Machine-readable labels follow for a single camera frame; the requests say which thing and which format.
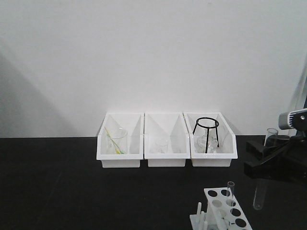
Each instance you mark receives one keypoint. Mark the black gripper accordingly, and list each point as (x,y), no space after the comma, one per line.
(278,152)

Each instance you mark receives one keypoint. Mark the clear glass test tube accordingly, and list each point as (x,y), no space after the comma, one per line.
(262,184)
(230,193)

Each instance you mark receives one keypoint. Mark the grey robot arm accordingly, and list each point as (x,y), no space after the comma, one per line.
(285,161)

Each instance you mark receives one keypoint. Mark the white test tube rack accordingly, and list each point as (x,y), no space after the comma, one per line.
(219,215)

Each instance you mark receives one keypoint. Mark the right white storage bin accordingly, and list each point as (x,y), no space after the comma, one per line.
(227,140)

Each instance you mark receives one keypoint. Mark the white storage bin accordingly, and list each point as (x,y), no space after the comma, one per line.
(227,140)
(170,126)
(134,124)

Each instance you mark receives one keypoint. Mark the clear glass flask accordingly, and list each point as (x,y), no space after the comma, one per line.
(206,146)

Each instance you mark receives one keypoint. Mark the middle white storage bin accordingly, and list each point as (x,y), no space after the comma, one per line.
(170,126)

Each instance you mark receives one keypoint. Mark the small clear glass beaker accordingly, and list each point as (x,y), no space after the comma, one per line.
(161,145)

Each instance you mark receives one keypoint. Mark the left white storage bin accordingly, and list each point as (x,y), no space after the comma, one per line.
(134,124)

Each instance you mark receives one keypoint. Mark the black wire tripod stand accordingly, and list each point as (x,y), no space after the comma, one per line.
(209,126)

